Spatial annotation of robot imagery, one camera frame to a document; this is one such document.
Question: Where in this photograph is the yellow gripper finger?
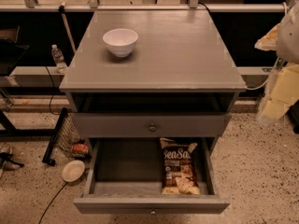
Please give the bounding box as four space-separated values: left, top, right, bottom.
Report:
254 23 279 51

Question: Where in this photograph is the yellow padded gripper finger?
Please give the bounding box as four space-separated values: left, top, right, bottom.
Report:
258 63 299 125

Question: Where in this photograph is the brown sea salt chip bag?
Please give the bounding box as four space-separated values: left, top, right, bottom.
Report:
160 138 201 195

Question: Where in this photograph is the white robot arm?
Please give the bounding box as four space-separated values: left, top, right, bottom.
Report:
254 2 299 125

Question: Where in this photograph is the grey wooden drawer cabinet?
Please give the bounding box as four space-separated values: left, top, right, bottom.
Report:
59 8 248 216

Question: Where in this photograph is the open middle drawer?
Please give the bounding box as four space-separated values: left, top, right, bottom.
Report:
74 138 229 214

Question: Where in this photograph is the closed upper drawer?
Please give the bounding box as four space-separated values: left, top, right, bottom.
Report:
72 113 231 138

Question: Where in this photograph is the white ceramic bowl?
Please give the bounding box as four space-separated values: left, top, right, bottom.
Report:
103 28 138 58

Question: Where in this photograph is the orange can in net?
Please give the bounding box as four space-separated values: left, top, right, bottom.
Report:
71 144 89 154

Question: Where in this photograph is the clear plastic water bottle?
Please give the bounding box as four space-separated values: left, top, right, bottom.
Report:
51 44 67 74

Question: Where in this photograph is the beige plate on floor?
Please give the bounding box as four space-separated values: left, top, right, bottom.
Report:
62 160 85 183

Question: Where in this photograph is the black metal stand leg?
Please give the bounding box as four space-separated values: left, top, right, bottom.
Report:
42 107 67 166

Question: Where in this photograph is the white cable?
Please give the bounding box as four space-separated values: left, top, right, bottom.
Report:
246 58 283 91

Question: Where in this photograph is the black floor cable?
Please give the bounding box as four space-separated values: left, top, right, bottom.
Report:
37 181 69 224

